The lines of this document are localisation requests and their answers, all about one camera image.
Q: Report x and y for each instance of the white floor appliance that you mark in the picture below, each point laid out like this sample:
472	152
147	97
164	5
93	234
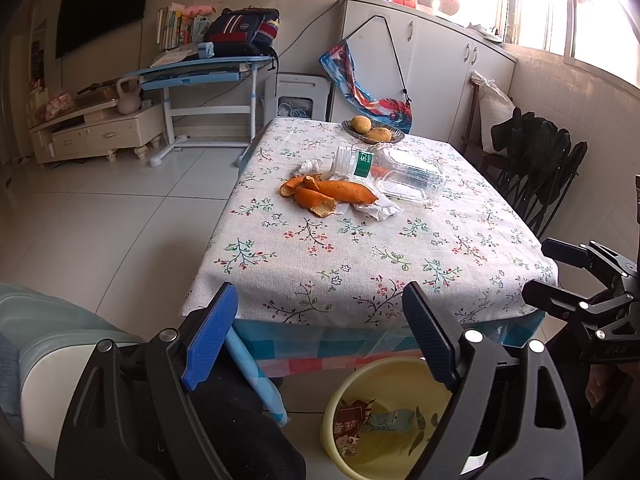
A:
295	105

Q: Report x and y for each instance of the blue patterned table leg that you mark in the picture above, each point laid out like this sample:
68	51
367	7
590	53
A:
252	375

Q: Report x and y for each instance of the red snack wrapper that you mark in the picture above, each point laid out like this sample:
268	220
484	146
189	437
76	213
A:
347	427

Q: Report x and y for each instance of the brown tray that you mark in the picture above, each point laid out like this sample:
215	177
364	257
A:
97	94

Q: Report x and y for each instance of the black flat television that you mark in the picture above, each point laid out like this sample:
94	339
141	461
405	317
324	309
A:
100	7

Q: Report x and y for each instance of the white sack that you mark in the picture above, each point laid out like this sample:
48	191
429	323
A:
495	110

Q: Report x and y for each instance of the floral tablecloth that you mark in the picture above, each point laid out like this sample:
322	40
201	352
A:
380	240

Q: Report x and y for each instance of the checkered under cloth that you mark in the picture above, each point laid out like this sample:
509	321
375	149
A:
325	345

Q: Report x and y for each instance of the pink plush toy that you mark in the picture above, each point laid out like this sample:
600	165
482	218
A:
197	10

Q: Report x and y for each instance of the cream television cabinet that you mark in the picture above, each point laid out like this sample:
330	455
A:
110	132

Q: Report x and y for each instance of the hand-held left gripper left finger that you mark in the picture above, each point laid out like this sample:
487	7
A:
210	340

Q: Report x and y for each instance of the pale kettlebell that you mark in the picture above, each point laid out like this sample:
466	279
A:
129	100

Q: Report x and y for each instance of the yellow plastic bin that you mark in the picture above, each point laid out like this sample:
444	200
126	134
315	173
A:
375	452

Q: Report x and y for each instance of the small crumpled white tissue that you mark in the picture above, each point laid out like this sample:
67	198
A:
309	165

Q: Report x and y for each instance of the dark blue red backpack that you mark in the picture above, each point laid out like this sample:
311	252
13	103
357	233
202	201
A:
240	32

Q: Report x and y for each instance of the person's right hand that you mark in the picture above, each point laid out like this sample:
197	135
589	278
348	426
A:
597	387

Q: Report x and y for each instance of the clear plastic container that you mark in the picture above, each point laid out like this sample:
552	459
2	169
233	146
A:
412	177

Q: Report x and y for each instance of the crushed clear plastic bottle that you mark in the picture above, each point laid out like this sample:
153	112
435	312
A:
352	162

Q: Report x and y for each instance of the pale blue sofa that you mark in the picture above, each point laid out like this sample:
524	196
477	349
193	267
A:
45	340

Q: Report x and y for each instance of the dark woven basket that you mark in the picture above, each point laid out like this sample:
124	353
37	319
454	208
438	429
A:
395	134

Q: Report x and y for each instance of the person's black trouser leg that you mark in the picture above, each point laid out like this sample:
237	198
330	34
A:
250	440

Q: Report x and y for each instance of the pink patterned packet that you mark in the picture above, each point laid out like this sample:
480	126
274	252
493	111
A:
57	107

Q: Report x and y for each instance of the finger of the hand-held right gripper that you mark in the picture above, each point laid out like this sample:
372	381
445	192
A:
567	255
552	300

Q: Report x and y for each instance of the row of books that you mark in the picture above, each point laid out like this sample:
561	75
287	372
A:
172	27

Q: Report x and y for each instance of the pale green snack wrapper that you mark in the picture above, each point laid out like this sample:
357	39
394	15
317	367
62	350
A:
387	422

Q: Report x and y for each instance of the large crumpled white paper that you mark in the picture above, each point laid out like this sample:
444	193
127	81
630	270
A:
377	208

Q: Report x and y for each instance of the colourful hanging bag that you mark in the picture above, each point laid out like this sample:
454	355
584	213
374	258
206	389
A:
360	85

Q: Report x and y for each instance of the black folding chairs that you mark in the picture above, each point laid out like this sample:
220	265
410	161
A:
535	165

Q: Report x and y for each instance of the orange peel piece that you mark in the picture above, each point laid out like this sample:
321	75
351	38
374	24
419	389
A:
290	187
345	191
315	205

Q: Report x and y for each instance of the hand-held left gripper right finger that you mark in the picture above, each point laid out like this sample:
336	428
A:
430	335

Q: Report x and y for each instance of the white cupboard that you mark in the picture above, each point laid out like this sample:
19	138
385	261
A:
430	70

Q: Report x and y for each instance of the yellow mango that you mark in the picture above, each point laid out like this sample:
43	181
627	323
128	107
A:
360	123
379	135

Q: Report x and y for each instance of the small blue box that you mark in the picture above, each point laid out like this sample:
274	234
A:
206	50

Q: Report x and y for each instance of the blue study desk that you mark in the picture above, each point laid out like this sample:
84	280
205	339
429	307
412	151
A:
200	72

